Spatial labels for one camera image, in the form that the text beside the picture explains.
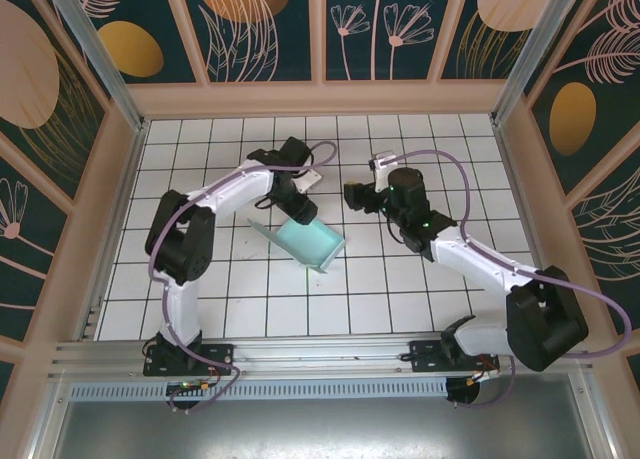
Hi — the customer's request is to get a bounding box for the grey metal sheet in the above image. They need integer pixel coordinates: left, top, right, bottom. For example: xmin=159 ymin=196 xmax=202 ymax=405
xmin=29 ymin=398 xmax=616 ymax=459

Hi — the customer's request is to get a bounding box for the small circuit board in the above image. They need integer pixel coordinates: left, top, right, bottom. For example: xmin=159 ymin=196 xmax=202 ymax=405
xmin=166 ymin=378 xmax=216 ymax=398

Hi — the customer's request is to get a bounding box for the yellow power connector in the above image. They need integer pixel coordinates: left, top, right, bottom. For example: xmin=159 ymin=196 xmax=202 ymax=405
xmin=464 ymin=371 xmax=501 ymax=388

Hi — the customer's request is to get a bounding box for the aluminium side rail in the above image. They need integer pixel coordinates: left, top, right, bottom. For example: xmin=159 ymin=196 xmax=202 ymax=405
xmin=492 ymin=121 xmax=564 ymax=333
xmin=74 ymin=121 xmax=151 ymax=341

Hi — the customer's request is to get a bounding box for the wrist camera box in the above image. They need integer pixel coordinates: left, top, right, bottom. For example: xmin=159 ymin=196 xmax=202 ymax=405
xmin=367 ymin=151 xmax=399 ymax=173
xmin=294 ymin=168 xmax=322 ymax=194

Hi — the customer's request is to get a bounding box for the aluminium mounting rail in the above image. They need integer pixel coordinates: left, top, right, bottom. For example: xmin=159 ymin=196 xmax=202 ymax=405
xmin=47 ymin=334 xmax=596 ymax=380

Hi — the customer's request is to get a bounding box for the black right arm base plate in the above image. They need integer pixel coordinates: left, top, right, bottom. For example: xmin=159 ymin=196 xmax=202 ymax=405
xmin=407 ymin=339 xmax=501 ymax=375

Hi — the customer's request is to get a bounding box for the light teal paper box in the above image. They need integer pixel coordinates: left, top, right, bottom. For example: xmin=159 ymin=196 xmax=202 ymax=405
xmin=247 ymin=217 xmax=347 ymax=278

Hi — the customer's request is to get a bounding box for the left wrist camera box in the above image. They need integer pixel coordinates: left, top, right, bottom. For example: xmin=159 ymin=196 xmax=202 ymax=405
xmin=294 ymin=168 xmax=322 ymax=194

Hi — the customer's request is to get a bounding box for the grey slotted cable duct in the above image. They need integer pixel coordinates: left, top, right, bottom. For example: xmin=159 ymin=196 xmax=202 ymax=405
xmin=69 ymin=378 xmax=449 ymax=399

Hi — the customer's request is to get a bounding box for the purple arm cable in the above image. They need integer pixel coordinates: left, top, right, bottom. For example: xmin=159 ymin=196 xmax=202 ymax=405
xmin=149 ymin=141 xmax=337 ymax=415
xmin=379 ymin=148 xmax=632 ymax=410

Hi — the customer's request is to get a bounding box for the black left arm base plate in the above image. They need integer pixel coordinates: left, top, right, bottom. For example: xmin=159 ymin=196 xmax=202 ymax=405
xmin=143 ymin=342 xmax=236 ymax=378

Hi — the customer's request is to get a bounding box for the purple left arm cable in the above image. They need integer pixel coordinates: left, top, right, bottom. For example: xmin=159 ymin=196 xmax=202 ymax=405
xmin=149 ymin=141 xmax=337 ymax=415

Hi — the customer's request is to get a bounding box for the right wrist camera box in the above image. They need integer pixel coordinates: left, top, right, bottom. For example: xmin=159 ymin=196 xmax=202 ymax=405
xmin=367 ymin=151 xmax=399 ymax=173

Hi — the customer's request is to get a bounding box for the aluminium frame post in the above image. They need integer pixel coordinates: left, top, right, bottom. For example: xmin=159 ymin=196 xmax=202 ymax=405
xmin=39 ymin=0 xmax=151 ymax=133
xmin=489 ymin=0 xmax=594 ymax=125

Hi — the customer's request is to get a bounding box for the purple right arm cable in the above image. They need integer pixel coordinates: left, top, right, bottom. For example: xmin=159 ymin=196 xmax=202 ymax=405
xmin=379 ymin=148 xmax=632 ymax=410

